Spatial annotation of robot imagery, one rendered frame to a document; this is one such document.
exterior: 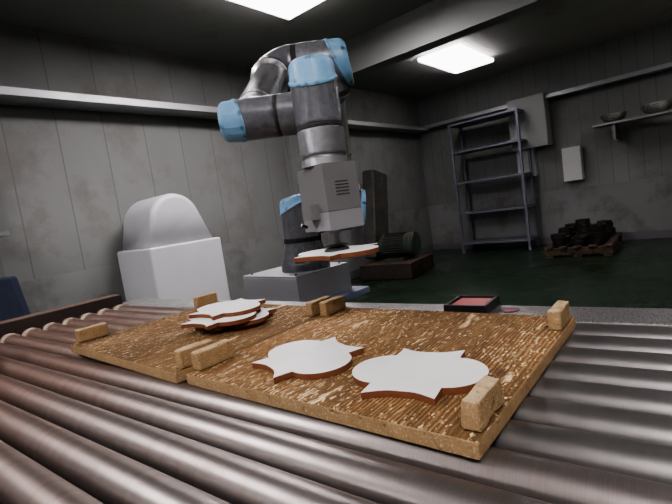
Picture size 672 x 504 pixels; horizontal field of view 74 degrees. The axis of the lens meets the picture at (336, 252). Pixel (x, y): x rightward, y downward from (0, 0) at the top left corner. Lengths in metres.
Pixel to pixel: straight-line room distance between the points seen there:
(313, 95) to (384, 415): 0.47
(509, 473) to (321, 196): 0.46
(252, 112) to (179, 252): 3.34
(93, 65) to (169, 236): 1.84
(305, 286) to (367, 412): 0.85
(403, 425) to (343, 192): 0.39
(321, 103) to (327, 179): 0.12
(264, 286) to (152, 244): 2.76
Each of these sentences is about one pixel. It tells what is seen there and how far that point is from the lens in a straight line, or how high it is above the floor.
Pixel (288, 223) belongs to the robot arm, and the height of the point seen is 1.10.
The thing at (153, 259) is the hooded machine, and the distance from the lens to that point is 3.99.
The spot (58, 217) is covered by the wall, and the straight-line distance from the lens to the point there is 4.58.
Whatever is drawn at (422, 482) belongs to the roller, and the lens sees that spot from 0.38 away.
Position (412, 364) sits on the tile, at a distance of 0.52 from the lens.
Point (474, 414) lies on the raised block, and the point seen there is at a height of 0.95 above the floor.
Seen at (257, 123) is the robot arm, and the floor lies 1.30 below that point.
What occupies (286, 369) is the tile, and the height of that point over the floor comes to 0.94.
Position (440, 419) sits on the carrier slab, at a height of 0.94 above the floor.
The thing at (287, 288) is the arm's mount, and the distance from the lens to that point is 1.27.
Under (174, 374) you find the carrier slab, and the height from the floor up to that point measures 0.93.
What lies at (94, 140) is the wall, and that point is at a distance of 4.82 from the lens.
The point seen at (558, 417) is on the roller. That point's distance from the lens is 0.47.
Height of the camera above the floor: 1.13
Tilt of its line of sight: 6 degrees down
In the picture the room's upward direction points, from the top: 8 degrees counter-clockwise
